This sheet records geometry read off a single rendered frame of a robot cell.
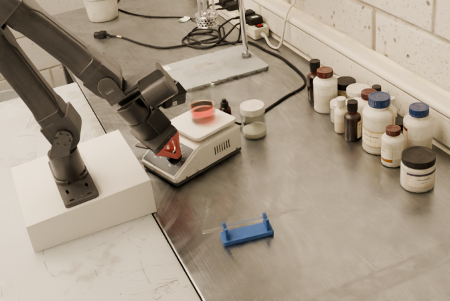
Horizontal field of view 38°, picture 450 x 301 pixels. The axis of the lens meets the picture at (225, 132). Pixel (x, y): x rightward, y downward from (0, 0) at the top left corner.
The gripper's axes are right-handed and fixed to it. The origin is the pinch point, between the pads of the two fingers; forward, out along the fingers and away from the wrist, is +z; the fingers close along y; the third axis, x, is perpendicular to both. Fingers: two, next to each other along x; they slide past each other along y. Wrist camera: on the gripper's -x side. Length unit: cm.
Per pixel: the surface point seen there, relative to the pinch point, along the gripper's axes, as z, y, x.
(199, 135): 0.8, -1.7, -6.6
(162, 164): 1.4, 1.8, 3.5
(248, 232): 2.5, -27.8, 3.9
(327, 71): 17.5, -3.5, -40.6
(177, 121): 1.2, 7.2, -6.5
